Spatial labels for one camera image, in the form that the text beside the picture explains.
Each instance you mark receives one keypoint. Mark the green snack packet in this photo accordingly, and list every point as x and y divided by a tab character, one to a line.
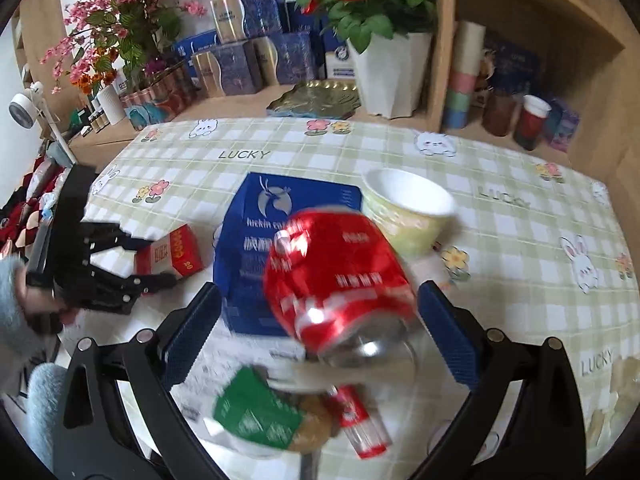
255	410

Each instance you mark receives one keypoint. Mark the blue white flat carton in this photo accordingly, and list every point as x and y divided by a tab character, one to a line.
195	45

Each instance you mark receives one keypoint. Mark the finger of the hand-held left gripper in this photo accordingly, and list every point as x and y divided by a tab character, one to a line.
107	240
150	282

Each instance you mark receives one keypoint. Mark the light blue fuzzy garment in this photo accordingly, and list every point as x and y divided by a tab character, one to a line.
45	410

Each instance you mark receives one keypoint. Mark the orange flowers in white vase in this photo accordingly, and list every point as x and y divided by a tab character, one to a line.
111	105

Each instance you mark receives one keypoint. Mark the dark blue shelf box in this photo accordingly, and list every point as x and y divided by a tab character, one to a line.
515	62

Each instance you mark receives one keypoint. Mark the red roses in white pot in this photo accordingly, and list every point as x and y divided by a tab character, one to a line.
395	75

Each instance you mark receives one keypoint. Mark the row of small brown bottles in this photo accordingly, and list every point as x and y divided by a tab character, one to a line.
92	122

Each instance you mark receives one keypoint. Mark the person's left hand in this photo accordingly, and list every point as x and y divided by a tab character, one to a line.
40	310

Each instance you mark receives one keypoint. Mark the red cup with white rim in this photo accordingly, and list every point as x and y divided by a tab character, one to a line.
531	125

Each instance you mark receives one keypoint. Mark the wooden shelf unit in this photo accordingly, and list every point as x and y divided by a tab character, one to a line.
442	60

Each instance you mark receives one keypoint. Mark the small purple blue box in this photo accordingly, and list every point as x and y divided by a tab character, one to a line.
565	125

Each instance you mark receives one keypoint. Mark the red white checked cloth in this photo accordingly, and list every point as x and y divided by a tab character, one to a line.
25	210

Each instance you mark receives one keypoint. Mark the red soda can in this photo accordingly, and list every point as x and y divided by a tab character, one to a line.
340	280

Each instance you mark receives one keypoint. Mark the blue gold gift box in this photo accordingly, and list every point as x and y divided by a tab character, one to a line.
250	12
287	60
227	70

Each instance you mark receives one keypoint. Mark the brown paper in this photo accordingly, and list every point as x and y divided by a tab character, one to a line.
312	425

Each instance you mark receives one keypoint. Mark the stack of pastel cups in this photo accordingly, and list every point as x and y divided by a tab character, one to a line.
462	75

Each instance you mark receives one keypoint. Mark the blue paper bag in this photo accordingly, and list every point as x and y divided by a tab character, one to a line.
245	260

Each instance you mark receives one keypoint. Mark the pink blossom plant in planter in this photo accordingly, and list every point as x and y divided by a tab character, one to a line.
125	20

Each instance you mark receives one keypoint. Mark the bin with white bag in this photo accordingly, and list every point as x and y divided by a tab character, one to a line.
225	355

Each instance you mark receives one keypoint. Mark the green checked tablecloth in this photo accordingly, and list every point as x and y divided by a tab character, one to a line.
500	240

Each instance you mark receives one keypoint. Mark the white blue label box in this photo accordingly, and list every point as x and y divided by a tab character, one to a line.
340	62

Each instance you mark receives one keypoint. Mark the person's left forearm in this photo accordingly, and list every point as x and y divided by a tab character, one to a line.
10	300

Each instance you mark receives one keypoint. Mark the small red box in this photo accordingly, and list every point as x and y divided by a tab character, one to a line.
172	255

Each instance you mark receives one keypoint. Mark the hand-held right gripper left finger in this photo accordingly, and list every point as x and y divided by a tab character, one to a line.
192	330

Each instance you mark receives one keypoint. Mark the small red label bottle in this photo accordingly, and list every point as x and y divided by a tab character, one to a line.
362	425

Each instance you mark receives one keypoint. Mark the white round device on stand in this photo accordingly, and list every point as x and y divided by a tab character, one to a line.
22	107

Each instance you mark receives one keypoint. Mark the green gold-edged tray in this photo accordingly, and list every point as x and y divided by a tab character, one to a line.
315	100

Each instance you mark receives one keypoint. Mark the green paper bowl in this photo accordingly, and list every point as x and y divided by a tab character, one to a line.
405	210

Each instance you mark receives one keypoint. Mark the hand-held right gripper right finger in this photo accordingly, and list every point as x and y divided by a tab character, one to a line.
450	335

